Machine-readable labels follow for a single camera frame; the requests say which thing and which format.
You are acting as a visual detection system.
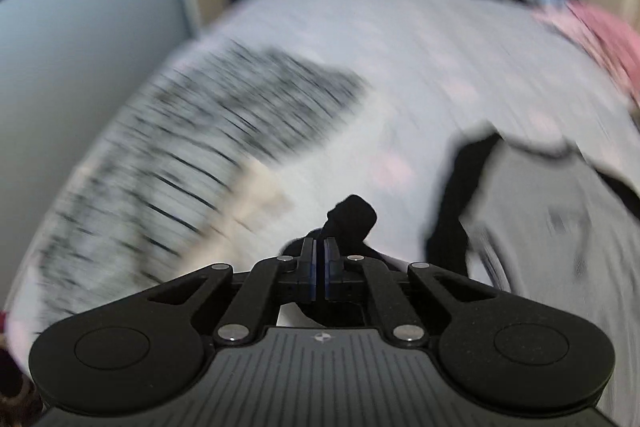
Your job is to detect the grey wide-striped top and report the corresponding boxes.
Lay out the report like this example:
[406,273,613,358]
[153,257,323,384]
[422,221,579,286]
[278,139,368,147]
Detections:
[35,142,286,318]

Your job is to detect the grey shirt with black sleeves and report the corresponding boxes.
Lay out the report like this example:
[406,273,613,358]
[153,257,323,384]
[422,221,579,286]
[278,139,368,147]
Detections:
[280,132,640,423]

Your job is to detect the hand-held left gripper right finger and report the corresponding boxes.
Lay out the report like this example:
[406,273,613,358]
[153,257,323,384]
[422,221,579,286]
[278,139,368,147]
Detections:
[323,237,501,349]

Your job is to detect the grey narrow-striped pants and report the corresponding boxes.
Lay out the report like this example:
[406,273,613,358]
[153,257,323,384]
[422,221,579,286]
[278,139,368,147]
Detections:
[150,39,373,168]

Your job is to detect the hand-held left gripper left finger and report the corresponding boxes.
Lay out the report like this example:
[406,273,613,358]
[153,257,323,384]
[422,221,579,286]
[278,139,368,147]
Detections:
[142,236,318,349]

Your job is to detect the bright pink pillow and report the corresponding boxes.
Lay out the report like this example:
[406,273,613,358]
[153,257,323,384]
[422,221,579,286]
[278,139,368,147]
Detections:
[532,0,640,108]

